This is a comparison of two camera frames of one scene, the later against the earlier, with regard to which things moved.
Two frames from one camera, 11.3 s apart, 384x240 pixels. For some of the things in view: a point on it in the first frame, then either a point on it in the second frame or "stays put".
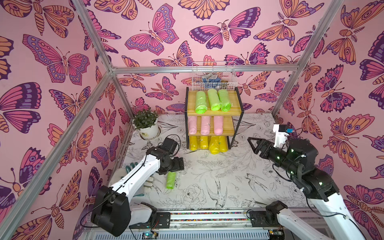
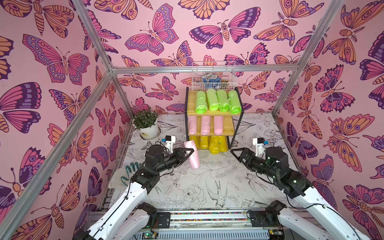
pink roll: x=205 y=122 stays put
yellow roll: x=204 y=142 stays put
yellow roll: x=223 y=146 stays put
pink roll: x=192 y=124 stays put
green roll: x=170 y=180 to x=234 y=106
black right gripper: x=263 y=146 to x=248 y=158
